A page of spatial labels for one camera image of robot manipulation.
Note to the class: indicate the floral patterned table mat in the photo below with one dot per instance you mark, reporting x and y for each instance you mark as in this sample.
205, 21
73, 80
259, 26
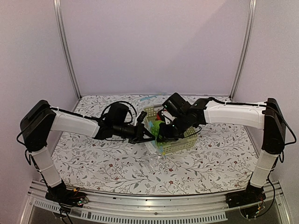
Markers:
222, 159

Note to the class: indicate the right aluminium frame post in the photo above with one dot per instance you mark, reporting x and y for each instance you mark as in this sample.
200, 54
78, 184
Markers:
245, 47

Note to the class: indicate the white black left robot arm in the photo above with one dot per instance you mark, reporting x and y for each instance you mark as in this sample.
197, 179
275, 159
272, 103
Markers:
43, 118

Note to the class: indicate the aluminium frame post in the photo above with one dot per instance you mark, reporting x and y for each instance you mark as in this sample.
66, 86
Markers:
65, 47
245, 47

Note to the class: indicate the aluminium front rail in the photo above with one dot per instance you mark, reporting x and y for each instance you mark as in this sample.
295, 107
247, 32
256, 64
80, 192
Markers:
111, 208

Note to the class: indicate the green apple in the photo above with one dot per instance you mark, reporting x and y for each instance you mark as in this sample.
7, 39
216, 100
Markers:
155, 127

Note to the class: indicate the clear blue zip top bag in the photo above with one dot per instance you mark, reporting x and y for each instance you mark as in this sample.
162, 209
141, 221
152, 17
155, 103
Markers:
155, 149

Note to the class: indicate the light green perforated plastic basket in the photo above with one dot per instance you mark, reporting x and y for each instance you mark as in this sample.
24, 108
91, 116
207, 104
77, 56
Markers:
190, 135

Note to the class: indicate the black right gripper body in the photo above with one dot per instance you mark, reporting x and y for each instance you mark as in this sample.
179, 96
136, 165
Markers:
174, 132

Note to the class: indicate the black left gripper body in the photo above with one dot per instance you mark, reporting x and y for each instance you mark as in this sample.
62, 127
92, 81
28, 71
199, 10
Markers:
140, 127

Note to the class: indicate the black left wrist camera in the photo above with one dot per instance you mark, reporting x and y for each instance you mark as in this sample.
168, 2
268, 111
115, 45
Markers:
141, 117

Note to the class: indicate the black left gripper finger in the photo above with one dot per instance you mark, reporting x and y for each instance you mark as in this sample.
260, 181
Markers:
148, 135
139, 141

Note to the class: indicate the spare clear blue zip bag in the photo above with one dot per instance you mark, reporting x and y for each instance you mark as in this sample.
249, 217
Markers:
149, 97

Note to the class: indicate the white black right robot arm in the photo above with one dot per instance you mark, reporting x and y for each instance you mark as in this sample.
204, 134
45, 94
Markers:
266, 116

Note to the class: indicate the left aluminium frame post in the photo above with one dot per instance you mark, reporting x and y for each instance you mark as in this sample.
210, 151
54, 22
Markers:
65, 47

